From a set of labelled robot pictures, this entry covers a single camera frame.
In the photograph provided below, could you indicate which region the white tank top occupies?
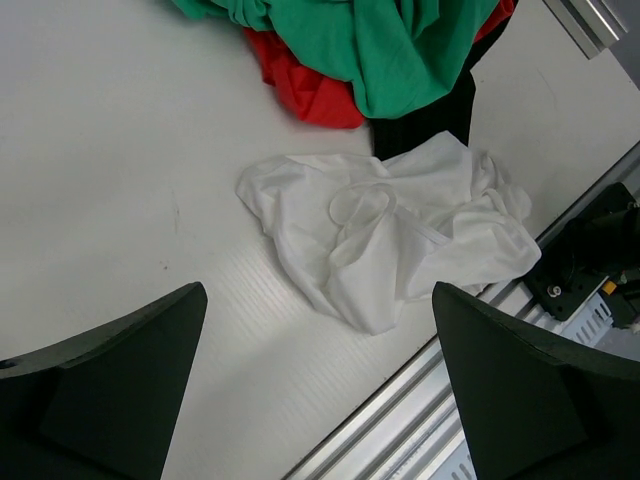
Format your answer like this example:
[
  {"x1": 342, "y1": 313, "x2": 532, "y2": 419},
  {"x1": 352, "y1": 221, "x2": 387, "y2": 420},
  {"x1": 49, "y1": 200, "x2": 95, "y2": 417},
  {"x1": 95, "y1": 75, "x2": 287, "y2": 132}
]
[{"x1": 236, "y1": 132, "x2": 541, "y2": 335}]

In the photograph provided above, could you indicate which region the green tank top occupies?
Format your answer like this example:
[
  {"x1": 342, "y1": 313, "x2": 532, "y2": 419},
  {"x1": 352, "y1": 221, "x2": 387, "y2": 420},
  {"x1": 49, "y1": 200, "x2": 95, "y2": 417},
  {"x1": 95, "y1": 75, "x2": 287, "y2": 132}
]
[{"x1": 176, "y1": 0, "x2": 498, "y2": 119}]

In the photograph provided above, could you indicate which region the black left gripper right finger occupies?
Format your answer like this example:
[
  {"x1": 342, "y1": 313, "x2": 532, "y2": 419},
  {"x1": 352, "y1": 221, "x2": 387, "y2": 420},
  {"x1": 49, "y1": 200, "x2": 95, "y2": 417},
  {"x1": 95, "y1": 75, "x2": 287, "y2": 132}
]
[{"x1": 431, "y1": 281, "x2": 640, "y2": 480}]

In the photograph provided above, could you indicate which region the black tank top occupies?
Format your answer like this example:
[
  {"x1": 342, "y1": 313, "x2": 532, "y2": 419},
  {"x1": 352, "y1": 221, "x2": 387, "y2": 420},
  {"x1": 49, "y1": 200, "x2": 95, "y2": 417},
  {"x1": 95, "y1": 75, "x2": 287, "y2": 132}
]
[{"x1": 369, "y1": 1, "x2": 517, "y2": 161}]

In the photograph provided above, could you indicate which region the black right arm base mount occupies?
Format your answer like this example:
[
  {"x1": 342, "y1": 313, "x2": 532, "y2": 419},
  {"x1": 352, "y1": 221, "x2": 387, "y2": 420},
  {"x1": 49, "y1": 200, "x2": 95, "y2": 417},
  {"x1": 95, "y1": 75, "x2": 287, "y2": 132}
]
[{"x1": 523, "y1": 182, "x2": 639, "y2": 322}]

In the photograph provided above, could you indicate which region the aluminium right frame post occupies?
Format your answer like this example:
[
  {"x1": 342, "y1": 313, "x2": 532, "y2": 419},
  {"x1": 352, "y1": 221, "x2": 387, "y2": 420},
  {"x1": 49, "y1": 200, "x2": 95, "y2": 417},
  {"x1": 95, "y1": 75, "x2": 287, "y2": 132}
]
[{"x1": 544, "y1": 0, "x2": 628, "y2": 59}]

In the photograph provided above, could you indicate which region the red tank top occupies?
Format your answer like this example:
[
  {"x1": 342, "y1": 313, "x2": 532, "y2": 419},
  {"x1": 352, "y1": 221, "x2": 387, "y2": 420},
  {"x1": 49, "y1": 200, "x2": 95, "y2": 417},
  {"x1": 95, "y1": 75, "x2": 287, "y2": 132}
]
[{"x1": 242, "y1": 0, "x2": 516, "y2": 130}]

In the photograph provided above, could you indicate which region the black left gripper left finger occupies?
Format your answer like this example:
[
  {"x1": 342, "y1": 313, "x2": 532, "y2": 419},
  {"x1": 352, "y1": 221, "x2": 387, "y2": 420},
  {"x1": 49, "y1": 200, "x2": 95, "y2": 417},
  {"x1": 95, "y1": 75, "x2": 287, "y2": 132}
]
[{"x1": 1, "y1": 282, "x2": 207, "y2": 479}]

